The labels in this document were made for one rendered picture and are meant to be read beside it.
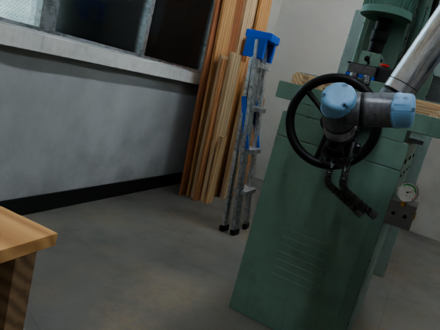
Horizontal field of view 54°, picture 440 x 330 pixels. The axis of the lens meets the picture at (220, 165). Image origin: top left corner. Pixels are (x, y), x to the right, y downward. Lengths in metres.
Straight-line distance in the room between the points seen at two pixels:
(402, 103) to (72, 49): 1.55
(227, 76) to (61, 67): 1.18
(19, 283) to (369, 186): 1.10
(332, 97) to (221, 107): 2.02
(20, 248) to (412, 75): 0.88
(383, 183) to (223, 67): 1.68
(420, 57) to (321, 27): 3.14
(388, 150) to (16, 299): 1.15
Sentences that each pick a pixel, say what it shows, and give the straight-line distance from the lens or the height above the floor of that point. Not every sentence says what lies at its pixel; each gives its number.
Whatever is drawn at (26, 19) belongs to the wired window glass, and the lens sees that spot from 2.12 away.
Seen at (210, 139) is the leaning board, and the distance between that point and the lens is 2.96.
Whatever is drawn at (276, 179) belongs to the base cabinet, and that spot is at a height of 0.55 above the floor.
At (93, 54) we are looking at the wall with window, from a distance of 2.23.
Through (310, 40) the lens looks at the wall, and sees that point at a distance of 4.21.
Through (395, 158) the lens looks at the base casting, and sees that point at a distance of 1.49.
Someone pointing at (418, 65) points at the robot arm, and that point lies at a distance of 1.10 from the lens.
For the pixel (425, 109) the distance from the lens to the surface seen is 1.65.
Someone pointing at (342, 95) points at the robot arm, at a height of 0.88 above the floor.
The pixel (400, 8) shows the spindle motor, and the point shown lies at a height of 1.22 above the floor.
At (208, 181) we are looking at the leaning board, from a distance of 3.00.
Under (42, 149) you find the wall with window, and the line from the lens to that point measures 2.23.
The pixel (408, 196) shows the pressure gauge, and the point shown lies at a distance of 1.44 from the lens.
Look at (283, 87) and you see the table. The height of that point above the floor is 0.88.
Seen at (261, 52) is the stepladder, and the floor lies 1.05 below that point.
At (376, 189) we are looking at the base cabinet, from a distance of 1.51.
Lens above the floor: 0.85
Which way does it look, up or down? 11 degrees down
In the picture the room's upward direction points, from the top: 14 degrees clockwise
